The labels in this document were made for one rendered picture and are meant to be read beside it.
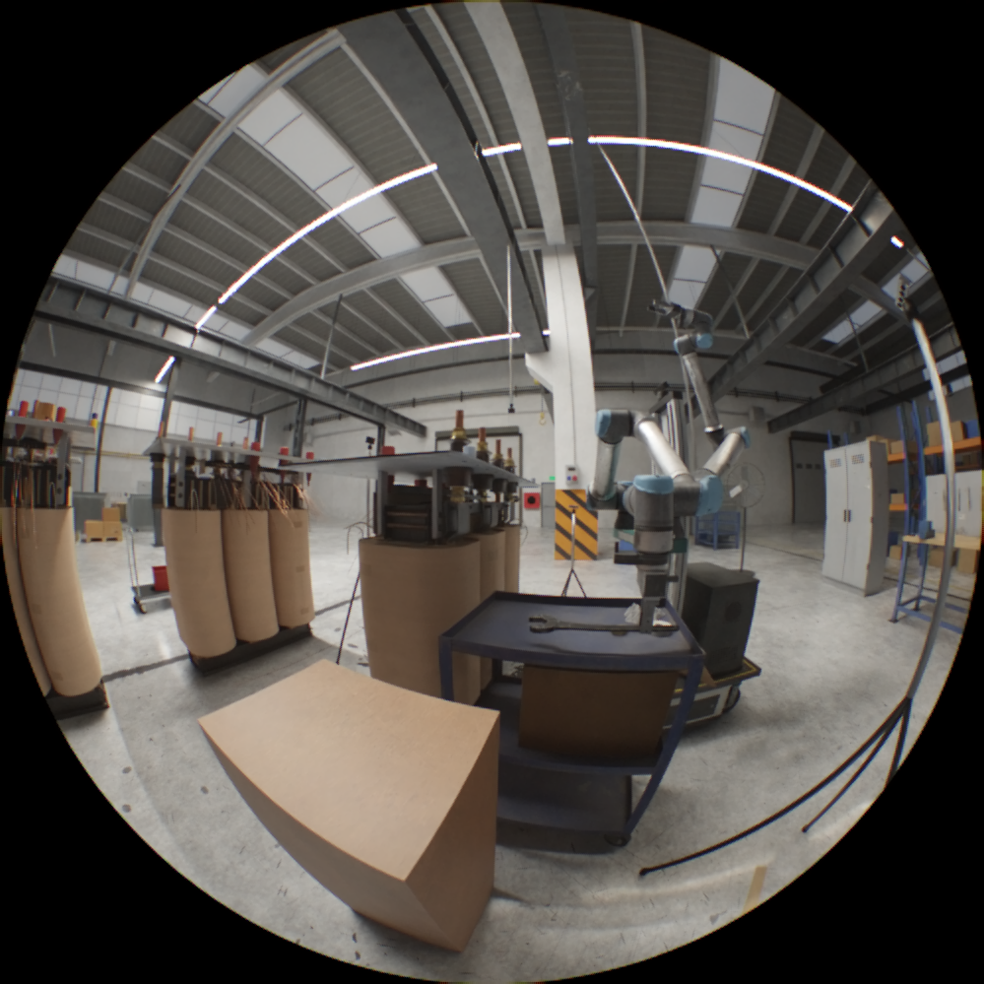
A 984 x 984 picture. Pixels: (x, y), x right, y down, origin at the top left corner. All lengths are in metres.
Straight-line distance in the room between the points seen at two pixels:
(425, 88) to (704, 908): 4.95
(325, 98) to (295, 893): 10.87
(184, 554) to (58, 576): 0.90
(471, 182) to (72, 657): 5.03
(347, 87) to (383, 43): 6.09
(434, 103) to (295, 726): 3.89
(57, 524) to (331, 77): 9.30
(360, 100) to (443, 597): 9.81
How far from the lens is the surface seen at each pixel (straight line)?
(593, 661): 0.70
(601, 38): 9.10
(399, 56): 3.60
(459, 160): 3.90
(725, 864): 1.49
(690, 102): 10.19
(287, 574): 2.57
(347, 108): 9.85
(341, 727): 0.49
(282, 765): 0.45
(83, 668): 2.27
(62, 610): 2.15
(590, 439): 6.53
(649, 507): 0.66
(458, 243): 11.33
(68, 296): 9.38
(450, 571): 1.07
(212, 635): 2.31
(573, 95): 5.79
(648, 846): 1.43
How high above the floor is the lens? 1.24
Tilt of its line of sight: 2 degrees up
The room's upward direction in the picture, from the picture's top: straight up
